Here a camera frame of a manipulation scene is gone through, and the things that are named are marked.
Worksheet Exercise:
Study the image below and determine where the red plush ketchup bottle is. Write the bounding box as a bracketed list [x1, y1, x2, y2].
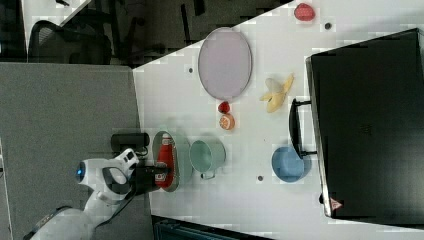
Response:
[155, 133, 175, 188]

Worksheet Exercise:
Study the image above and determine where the plush peeled banana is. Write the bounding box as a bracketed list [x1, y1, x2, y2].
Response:
[260, 73, 294, 113]

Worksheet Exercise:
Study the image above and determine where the purple oval plate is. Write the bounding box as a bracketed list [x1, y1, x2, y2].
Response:
[198, 27, 252, 101]

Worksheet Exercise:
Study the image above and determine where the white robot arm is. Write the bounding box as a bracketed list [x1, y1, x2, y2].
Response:
[23, 148, 171, 240]

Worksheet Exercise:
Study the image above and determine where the small plush strawberry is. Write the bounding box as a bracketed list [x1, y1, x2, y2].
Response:
[218, 101, 230, 114]

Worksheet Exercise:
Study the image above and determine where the plush orange slice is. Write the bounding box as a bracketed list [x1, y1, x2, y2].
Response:
[219, 114, 235, 131]

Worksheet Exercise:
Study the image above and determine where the green metal mug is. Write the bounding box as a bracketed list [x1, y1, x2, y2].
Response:
[189, 136, 226, 180]

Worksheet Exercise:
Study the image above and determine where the blue bowl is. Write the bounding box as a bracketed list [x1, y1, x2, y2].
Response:
[271, 146, 312, 183]

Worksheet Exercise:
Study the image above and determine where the green oval strainer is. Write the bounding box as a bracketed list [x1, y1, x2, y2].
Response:
[152, 130, 193, 193]

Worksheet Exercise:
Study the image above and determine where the black office chair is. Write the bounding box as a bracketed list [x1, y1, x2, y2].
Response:
[28, 20, 112, 65]

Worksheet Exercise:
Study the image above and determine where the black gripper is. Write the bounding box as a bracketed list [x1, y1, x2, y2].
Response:
[132, 166, 170, 195]

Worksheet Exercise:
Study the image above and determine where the black toaster oven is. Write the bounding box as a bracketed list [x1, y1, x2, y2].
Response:
[305, 28, 424, 228]

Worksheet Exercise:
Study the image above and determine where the large plush strawberry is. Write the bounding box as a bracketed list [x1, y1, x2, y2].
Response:
[294, 3, 315, 21]

